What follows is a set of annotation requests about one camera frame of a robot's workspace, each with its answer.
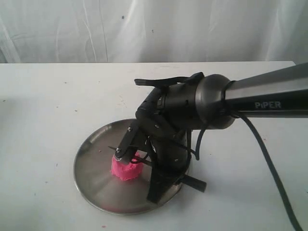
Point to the black knife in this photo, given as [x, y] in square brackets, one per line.
[185, 179]

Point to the round stainless steel plate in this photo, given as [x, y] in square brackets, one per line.
[94, 180]

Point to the white backdrop curtain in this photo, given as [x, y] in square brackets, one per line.
[128, 31]

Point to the pink dough lump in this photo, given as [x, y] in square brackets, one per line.
[125, 172]

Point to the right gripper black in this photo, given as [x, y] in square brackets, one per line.
[169, 160]

